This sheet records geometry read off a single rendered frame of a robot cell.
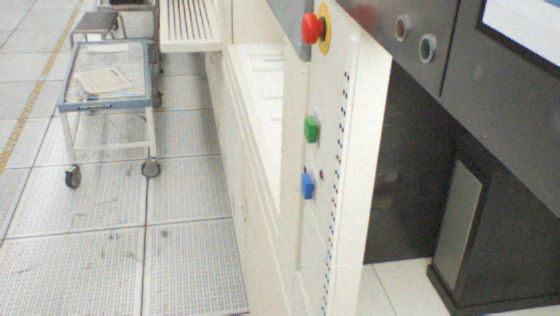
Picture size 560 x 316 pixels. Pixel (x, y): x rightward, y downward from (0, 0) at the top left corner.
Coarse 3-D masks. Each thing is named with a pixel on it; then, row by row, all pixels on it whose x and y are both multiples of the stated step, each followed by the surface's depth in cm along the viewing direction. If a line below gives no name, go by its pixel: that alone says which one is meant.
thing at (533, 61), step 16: (480, 0) 32; (320, 16) 71; (480, 16) 33; (480, 32) 33; (496, 32) 31; (320, 48) 72; (496, 48) 31; (512, 48) 30; (528, 48) 28; (528, 64) 28; (544, 64) 27; (320, 128) 75; (336, 192) 67
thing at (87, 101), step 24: (144, 48) 316; (72, 72) 287; (144, 72) 284; (72, 96) 255; (96, 96) 256; (120, 96) 258; (72, 144) 261; (120, 144) 267; (144, 144) 269; (72, 168) 266; (144, 168) 275
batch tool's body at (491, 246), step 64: (320, 0) 70; (384, 0) 47; (448, 0) 36; (320, 64) 73; (384, 64) 58; (448, 64) 37; (512, 64) 30; (384, 128) 86; (448, 128) 88; (512, 128) 30; (320, 192) 78; (384, 192) 93; (448, 192) 89; (512, 192) 78; (320, 256) 81; (384, 256) 101; (448, 256) 90; (512, 256) 85
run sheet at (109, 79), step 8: (88, 72) 280; (96, 72) 281; (104, 72) 281; (112, 72) 282; (120, 72) 282; (80, 80) 271; (88, 80) 272; (96, 80) 272; (104, 80) 272; (112, 80) 273; (120, 80) 273; (128, 80) 274; (88, 88) 263; (96, 88) 264; (104, 88) 264; (112, 88) 264; (120, 88) 265
